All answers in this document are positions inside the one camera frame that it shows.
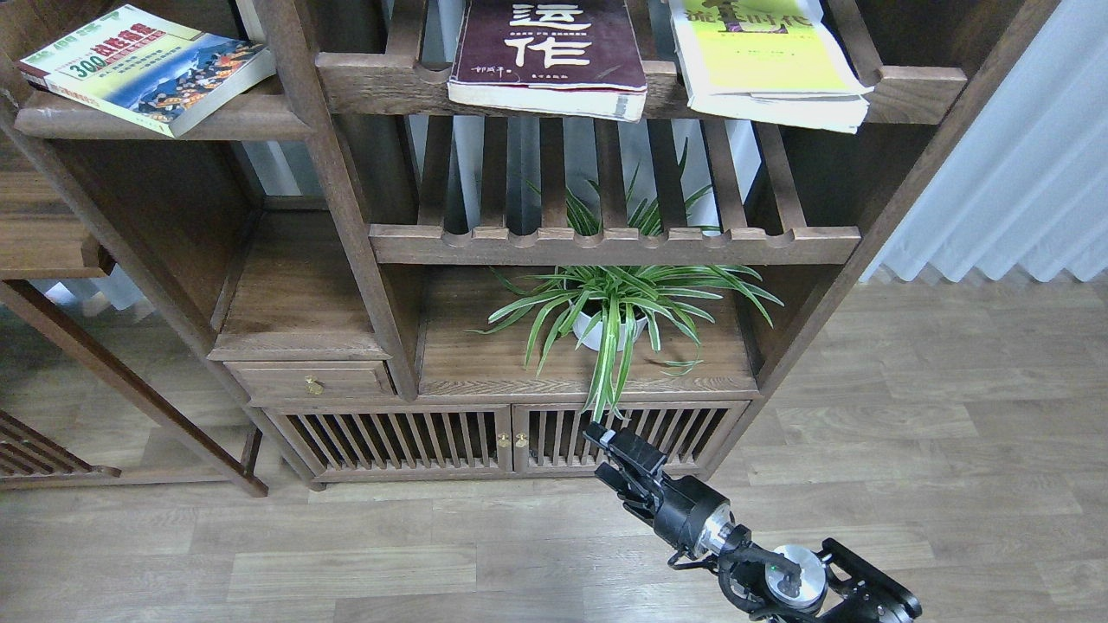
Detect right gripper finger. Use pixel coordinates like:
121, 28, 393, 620
584, 421, 667, 478
595, 464, 646, 504

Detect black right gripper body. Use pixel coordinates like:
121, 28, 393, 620
622, 470, 735, 559

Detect yellow green book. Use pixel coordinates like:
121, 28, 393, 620
668, 1, 870, 133

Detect book with mountain cover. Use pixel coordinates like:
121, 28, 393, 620
17, 4, 274, 137

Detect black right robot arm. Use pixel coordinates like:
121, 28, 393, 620
584, 421, 922, 622

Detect white plant pot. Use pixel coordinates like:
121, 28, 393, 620
571, 300, 647, 353

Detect green spider plant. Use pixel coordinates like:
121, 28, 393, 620
472, 137, 784, 435

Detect dark wooden bookshelf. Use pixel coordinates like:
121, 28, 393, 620
3, 1, 1058, 489

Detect brass drawer knob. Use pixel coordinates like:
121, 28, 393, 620
305, 376, 325, 395

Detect maroon book white characters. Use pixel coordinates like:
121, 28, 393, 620
448, 1, 647, 123

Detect white curtain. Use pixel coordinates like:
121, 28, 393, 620
861, 1, 1107, 283

